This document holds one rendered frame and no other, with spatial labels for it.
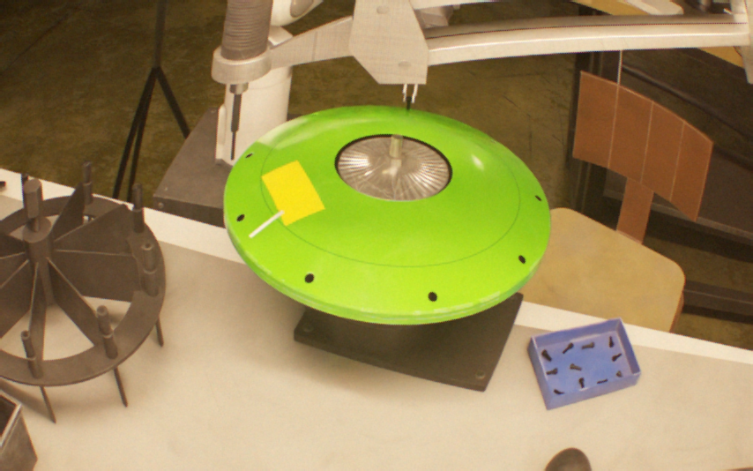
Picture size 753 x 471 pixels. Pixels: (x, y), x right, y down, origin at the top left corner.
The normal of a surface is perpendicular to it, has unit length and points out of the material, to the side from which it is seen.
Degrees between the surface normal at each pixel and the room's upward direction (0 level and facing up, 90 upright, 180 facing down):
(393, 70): 90
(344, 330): 90
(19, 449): 93
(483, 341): 0
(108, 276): 87
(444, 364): 0
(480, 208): 11
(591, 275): 0
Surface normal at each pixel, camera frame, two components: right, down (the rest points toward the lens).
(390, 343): 0.17, 0.64
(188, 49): 0.08, -0.77
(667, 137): -0.56, 0.49
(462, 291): 0.24, -0.44
